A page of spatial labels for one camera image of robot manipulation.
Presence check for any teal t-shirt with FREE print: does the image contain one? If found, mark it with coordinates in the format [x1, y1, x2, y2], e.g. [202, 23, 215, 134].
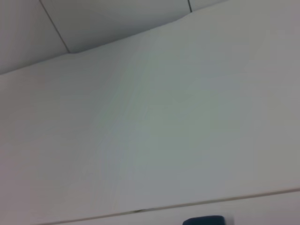
[182, 215, 226, 225]

